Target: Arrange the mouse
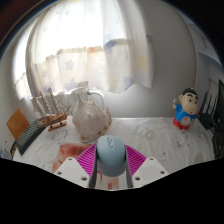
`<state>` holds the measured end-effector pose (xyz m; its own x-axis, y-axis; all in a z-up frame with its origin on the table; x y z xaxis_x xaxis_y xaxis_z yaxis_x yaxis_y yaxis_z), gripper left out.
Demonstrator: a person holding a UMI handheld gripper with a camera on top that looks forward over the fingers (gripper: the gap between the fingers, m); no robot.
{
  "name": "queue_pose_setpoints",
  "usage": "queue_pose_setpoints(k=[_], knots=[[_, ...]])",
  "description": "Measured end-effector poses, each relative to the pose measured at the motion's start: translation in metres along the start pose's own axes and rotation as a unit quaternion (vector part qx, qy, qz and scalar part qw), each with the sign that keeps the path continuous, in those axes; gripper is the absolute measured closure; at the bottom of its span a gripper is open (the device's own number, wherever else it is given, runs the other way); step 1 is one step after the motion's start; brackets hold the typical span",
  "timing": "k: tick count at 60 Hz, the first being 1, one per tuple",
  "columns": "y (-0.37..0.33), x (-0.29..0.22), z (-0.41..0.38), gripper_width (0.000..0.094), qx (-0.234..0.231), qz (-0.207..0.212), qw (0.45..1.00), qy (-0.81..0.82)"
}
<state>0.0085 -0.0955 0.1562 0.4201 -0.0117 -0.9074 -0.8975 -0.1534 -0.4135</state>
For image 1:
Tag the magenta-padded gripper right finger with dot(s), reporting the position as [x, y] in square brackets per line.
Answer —
[151, 170]

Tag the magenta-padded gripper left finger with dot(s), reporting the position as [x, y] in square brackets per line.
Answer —
[70, 170]

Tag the light blue computer mouse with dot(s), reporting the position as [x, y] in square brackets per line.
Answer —
[111, 155]

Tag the red printed mouse pad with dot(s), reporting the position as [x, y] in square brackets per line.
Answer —
[68, 150]

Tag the white printed tablecloth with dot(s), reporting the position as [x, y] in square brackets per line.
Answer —
[153, 136]

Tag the large white conch shell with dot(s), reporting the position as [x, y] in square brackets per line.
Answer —
[90, 121]

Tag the black keyboard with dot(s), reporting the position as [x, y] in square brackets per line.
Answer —
[28, 136]

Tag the wooden model sailing ship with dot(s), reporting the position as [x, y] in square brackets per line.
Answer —
[55, 118]

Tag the cartoon boy figure clock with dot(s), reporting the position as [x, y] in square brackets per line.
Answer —
[185, 111]

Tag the orange wooden chair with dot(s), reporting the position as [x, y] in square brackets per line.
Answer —
[16, 123]

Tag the black computer monitor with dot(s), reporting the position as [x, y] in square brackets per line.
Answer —
[220, 106]

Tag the white star-print curtain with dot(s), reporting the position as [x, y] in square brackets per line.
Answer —
[86, 46]

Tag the white curved frame rail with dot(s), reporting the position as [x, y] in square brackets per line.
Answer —
[100, 96]

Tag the white wall shelf unit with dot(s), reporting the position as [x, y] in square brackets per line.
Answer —
[208, 50]

